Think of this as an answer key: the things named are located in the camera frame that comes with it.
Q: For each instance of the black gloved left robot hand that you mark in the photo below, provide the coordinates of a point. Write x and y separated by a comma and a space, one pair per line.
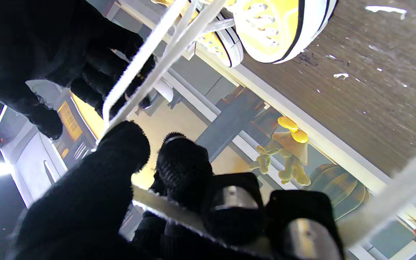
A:
81, 209

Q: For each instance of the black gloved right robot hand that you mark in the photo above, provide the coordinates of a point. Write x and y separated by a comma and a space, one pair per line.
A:
31, 39

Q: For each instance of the white shallow bowl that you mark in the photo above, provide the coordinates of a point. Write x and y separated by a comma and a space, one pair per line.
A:
164, 90

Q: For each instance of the tall black cylindrical container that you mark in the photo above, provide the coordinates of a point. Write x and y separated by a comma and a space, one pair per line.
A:
229, 122

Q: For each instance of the small yellow lemon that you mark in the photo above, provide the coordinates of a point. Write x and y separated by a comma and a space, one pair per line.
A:
287, 124
299, 136

